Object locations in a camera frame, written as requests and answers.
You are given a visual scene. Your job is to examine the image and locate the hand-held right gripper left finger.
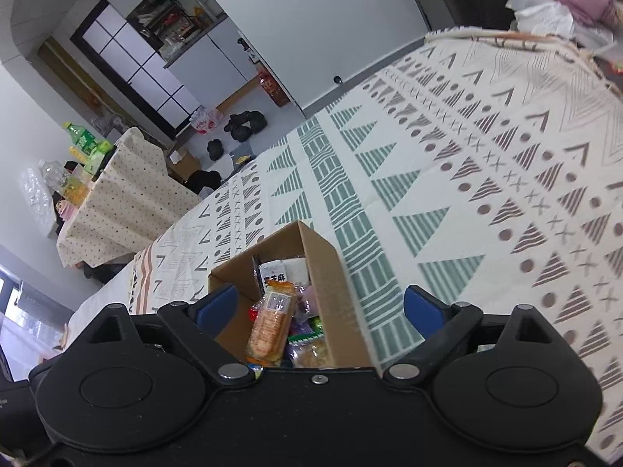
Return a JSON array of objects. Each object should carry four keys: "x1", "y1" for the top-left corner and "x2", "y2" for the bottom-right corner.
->
[{"x1": 80, "y1": 283, "x2": 259, "y2": 385}]

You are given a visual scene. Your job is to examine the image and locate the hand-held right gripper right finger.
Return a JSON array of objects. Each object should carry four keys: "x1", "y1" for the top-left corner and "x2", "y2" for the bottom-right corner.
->
[{"x1": 384, "y1": 284, "x2": 556, "y2": 384}]

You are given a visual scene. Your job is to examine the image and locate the orange cracker packet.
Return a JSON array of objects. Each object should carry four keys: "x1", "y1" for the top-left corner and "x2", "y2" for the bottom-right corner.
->
[{"x1": 245, "y1": 284, "x2": 297, "y2": 365}]

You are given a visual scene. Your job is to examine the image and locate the white black snack packet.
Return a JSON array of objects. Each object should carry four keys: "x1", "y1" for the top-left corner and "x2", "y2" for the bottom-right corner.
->
[{"x1": 258, "y1": 259, "x2": 310, "y2": 293}]

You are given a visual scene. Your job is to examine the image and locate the brown cardboard box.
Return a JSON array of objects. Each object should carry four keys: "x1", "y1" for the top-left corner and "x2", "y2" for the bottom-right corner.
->
[{"x1": 208, "y1": 220, "x2": 375, "y2": 369}]

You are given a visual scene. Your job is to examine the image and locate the green striped snack packet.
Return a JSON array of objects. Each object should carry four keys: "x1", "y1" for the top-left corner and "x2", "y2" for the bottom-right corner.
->
[{"x1": 287, "y1": 318, "x2": 324, "y2": 346}]

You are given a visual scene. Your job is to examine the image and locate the brown bread packet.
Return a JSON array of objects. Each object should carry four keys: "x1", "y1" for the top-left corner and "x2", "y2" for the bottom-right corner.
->
[{"x1": 292, "y1": 338, "x2": 334, "y2": 368}]

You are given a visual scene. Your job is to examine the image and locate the window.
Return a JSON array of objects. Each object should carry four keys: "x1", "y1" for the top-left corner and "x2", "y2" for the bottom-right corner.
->
[{"x1": 0, "y1": 248, "x2": 74, "y2": 380}]

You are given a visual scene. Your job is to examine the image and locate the black backpack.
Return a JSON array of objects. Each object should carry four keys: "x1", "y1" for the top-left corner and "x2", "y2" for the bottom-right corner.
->
[{"x1": 185, "y1": 169, "x2": 227, "y2": 194}]

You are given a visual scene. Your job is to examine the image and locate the small cardboard box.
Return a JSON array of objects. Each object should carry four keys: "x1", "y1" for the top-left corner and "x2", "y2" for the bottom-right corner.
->
[{"x1": 165, "y1": 146, "x2": 200, "y2": 181}]

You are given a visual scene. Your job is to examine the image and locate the table with dotted tablecloth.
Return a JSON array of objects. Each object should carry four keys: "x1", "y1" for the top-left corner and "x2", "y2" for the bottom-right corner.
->
[{"x1": 56, "y1": 127, "x2": 202, "y2": 268}]

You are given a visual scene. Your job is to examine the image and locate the patterned blanket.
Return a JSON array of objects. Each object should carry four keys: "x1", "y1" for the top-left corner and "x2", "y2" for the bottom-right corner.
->
[{"x1": 65, "y1": 26, "x2": 623, "y2": 463}]

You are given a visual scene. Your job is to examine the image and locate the large black bag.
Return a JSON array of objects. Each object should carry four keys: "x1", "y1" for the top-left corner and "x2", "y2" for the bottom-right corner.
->
[{"x1": 224, "y1": 111, "x2": 268, "y2": 143}]

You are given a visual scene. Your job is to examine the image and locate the red white plastic bag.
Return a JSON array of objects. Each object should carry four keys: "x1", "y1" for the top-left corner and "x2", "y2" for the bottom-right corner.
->
[{"x1": 190, "y1": 106, "x2": 224, "y2": 136}]

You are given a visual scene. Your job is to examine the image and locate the yellow bottle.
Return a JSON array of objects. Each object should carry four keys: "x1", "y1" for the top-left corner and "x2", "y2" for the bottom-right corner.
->
[{"x1": 61, "y1": 175, "x2": 91, "y2": 202}]

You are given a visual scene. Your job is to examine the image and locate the green carton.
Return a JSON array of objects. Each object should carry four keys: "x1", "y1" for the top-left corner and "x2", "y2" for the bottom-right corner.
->
[{"x1": 85, "y1": 140, "x2": 115, "y2": 171}]

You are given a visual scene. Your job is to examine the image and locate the clear plastic bag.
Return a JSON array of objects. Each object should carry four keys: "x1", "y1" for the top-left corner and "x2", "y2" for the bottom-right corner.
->
[{"x1": 17, "y1": 158, "x2": 66, "y2": 237}]

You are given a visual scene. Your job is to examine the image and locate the green plastic bottle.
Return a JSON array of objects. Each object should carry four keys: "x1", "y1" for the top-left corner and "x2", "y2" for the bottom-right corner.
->
[{"x1": 63, "y1": 121, "x2": 100, "y2": 156}]

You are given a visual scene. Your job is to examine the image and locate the red gift bag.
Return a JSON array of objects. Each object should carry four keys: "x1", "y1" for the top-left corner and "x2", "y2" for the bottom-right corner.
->
[{"x1": 257, "y1": 70, "x2": 290, "y2": 108}]

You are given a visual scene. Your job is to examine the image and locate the black framed glass door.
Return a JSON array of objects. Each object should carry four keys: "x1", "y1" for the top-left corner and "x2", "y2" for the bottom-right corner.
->
[{"x1": 70, "y1": 0, "x2": 200, "y2": 139}]

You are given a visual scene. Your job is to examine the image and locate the cluttered cabinet shelf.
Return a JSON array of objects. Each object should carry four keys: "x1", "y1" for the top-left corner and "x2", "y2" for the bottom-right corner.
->
[{"x1": 129, "y1": 0, "x2": 229, "y2": 66}]

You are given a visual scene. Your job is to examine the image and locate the white crumpled bag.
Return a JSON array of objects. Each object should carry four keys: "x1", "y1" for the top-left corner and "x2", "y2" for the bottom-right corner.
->
[{"x1": 506, "y1": 0, "x2": 614, "y2": 54}]

